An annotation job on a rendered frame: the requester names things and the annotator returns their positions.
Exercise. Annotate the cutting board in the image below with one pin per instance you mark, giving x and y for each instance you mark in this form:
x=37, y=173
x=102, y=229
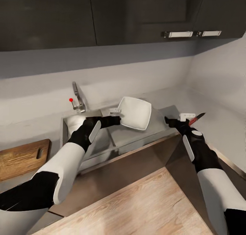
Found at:
x=22, y=159

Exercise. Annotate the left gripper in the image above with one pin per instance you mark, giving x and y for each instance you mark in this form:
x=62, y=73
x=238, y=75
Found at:
x=113, y=120

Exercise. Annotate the drop in sink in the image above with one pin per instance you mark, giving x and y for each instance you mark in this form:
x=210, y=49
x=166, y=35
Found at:
x=108, y=138

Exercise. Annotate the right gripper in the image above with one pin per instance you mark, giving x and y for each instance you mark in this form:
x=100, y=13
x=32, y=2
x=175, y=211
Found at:
x=176, y=123

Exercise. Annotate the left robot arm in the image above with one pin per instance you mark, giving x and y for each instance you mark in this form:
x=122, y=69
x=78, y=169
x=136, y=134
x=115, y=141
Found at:
x=23, y=206

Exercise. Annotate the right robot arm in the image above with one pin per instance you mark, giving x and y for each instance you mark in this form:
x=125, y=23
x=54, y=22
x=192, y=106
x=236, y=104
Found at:
x=226, y=207

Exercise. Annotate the parer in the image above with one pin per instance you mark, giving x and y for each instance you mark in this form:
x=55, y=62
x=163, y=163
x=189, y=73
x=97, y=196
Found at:
x=196, y=118

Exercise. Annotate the bowl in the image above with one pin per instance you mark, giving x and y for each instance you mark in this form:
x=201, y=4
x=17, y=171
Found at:
x=135, y=113

